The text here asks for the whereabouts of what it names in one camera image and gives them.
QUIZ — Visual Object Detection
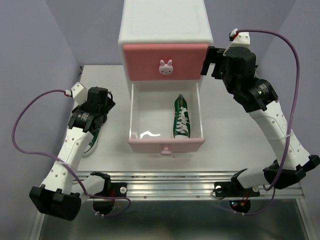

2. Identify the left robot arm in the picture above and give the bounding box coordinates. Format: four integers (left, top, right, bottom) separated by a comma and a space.
29, 87, 115, 221

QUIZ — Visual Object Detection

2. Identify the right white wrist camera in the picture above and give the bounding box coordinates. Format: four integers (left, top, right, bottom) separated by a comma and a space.
223, 28, 251, 56

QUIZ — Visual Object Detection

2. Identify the light pink drawer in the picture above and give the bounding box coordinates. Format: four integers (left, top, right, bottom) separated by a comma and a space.
128, 80, 205, 154

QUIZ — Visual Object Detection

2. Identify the green sneaker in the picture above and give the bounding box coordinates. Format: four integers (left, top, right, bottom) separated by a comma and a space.
82, 123, 106, 158
172, 94, 191, 139

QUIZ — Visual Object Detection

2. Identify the pink front drawer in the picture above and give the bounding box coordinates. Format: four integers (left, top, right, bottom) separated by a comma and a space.
123, 43, 208, 81

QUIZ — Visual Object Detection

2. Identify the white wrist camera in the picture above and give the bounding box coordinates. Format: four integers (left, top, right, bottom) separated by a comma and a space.
64, 82, 88, 105
223, 28, 251, 56

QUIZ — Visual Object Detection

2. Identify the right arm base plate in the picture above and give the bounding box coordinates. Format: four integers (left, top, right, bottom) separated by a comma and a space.
213, 181, 260, 199

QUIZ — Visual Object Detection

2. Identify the pink bunny drawer knob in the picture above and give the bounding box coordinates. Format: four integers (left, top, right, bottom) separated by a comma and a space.
158, 59, 174, 75

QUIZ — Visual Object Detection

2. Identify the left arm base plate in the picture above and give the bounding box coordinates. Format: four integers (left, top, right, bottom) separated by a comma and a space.
94, 182, 128, 198

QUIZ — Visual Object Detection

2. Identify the aluminium rail frame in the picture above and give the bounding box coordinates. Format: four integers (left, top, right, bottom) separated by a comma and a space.
28, 64, 316, 240

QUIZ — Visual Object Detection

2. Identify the white shoe cabinet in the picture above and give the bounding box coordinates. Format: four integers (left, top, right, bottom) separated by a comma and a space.
116, 0, 214, 83

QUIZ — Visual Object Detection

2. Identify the pink lower drawer knob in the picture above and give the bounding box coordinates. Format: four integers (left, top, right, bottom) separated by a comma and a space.
160, 145, 172, 156

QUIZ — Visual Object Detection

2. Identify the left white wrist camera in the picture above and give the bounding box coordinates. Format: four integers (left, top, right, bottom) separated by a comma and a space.
64, 82, 88, 105

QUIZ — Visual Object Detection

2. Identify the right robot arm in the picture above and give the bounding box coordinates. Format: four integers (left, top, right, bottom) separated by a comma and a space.
201, 46, 320, 197

